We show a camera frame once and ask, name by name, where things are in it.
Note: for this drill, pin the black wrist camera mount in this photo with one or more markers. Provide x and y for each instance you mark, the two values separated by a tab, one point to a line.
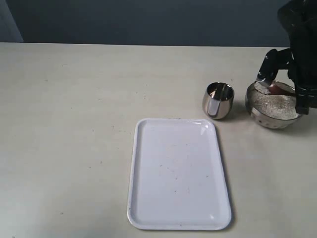
274	61

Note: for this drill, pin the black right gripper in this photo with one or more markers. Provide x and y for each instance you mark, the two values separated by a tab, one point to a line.
299	19

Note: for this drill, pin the wide steel bowl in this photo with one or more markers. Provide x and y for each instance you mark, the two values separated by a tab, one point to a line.
261	118

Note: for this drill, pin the small steel cup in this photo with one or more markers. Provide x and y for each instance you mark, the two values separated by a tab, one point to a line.
218	100

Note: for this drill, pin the brown wooden spoon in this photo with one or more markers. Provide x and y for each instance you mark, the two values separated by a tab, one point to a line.
276	90

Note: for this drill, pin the white rectangular plastic tray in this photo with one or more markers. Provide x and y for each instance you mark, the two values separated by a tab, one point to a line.
177	180

